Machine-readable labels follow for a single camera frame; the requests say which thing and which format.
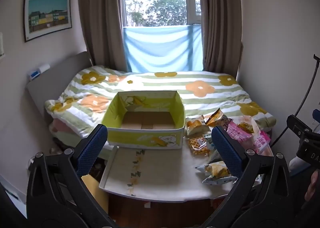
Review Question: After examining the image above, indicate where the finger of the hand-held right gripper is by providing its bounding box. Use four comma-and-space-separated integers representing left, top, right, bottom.
287, 115, 313, 141

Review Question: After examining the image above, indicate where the white cloth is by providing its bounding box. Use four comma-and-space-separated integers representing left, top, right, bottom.
289, 157, 311, 176

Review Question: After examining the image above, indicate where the black cable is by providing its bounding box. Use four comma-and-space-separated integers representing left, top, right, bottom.
271, 54, 320, 148

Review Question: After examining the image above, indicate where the yellow cardboard sheet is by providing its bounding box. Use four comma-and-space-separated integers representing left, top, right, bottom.
82, 175, 109, 214

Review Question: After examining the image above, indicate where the pink folded blanket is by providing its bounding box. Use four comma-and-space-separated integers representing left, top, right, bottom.
49, 117, 84, 143

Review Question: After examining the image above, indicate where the striped floral blanket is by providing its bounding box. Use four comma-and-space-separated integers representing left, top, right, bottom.
44, 65, 277, 143

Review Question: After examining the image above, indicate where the brown curtain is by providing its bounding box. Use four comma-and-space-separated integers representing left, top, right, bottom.
76, 0, 128, 72
196, 0, 243, 79

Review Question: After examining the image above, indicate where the brown and orange snack packet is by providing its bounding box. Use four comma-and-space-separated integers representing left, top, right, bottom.
205, 108, 225, 126

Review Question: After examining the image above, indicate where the grey bed headboard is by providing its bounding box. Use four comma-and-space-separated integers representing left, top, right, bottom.
26, 51, 94, 141

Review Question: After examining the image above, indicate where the waffle snack packet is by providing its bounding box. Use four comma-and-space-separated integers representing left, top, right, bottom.
186, 136, 213, 158

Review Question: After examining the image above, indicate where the person's right hand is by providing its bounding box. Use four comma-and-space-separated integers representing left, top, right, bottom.
304, 168, 320, 203

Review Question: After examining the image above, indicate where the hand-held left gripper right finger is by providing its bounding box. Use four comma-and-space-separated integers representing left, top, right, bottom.
200, 125, 292, 228

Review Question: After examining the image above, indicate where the light blue cloth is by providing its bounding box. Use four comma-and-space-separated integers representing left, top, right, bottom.
123, 24, 203, 73

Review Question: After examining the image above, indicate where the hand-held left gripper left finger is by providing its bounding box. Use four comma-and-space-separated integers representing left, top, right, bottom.
26, 123, 118, 228

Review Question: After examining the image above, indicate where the orange bread snack packet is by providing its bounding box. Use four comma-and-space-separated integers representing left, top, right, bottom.
185, 115, 210, 135

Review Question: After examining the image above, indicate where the silver bread snack packet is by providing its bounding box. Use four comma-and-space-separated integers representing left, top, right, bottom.
195, 161, 238, 186

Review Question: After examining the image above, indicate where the white lint roller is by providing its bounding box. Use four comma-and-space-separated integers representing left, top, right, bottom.
27, 63, 50, 81

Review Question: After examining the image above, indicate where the small floral-top table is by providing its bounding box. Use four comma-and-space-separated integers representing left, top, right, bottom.
99, 128, 273, 203

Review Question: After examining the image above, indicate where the yellow-green cardboard box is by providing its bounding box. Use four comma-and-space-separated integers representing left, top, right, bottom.
100, 90, 186, 149

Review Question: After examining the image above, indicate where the pink snack packet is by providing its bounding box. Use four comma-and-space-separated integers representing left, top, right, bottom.
226, 115, 271, 155

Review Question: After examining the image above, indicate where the framed wall picture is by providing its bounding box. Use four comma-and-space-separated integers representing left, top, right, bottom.
24, 0, 73, 43

